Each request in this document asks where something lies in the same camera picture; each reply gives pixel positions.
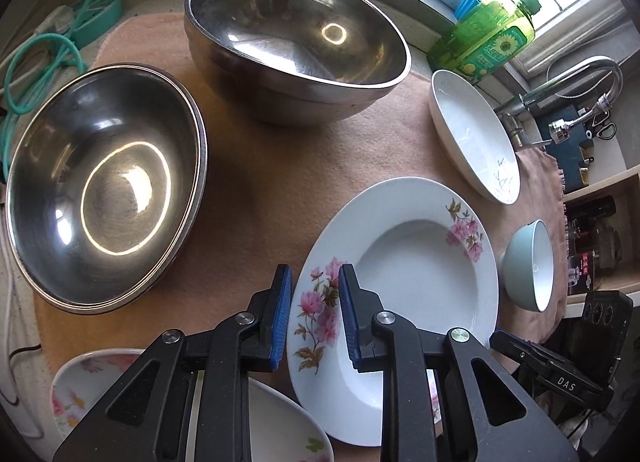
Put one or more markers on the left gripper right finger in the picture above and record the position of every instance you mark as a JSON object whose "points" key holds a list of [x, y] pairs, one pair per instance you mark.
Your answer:
{"points": [[445, 397]]}

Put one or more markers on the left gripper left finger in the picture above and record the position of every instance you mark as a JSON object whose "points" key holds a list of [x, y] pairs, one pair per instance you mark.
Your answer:
{"points": [[188, 383]]}

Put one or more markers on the white plate large pink roses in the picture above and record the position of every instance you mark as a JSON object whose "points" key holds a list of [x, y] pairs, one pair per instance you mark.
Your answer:
{"points": [[279, 429]]}

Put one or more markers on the light blue ceramic bowl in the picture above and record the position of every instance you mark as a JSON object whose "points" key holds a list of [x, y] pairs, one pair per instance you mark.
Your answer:
{"points": [[527, 267]]}

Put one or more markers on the white plate small pink flowers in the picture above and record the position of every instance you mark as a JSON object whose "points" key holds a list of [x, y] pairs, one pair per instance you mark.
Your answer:
{"points": [[426, 253]]}

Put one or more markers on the red steel bowl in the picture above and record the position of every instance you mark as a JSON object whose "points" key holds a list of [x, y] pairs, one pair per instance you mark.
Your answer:
{"points": [[105, 185]]}

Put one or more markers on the plain white oval dish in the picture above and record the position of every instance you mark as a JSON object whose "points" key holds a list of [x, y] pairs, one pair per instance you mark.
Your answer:
{"points": [[474, 138]]}

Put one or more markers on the large steel mixing bowl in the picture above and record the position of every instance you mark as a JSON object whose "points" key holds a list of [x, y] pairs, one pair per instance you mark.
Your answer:
{"points": [[297, 62]]}

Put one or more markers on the chrome kitchen faucet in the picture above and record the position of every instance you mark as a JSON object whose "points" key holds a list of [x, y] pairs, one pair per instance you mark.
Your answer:
{"points": [[576, 82]]}

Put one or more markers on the pink towel mat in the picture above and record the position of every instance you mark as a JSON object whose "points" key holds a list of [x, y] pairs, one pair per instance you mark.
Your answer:
{"points": [[270, 191]]}

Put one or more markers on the green dish soap bottle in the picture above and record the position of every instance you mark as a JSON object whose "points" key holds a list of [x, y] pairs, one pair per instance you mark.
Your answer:
{"points": [[486, 39]]}

